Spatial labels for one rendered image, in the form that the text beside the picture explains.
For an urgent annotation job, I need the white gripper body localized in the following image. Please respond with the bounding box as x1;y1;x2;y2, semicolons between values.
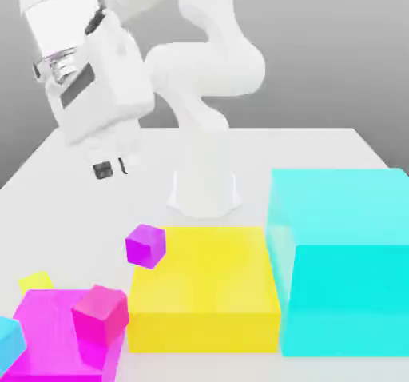
44;10;157;148

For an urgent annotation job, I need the small purple cube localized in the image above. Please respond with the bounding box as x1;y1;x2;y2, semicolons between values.
125;223;168;271

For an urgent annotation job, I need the small yellow cube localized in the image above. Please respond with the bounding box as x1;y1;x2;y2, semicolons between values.
18;270;55;296

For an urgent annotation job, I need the small pink cube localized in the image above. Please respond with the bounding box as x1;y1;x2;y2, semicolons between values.
71;284;131;350

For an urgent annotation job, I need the small light blue cube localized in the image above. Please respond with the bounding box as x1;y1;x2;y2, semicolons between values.
0;316;27;376

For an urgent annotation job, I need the large yellow box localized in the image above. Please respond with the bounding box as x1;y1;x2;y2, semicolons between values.
126;226;283;355

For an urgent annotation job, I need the large magenta box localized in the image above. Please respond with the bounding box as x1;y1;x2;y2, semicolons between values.
0;288;128;382

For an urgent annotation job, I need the large cyan box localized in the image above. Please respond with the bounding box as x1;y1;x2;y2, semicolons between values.
266;168;409;358

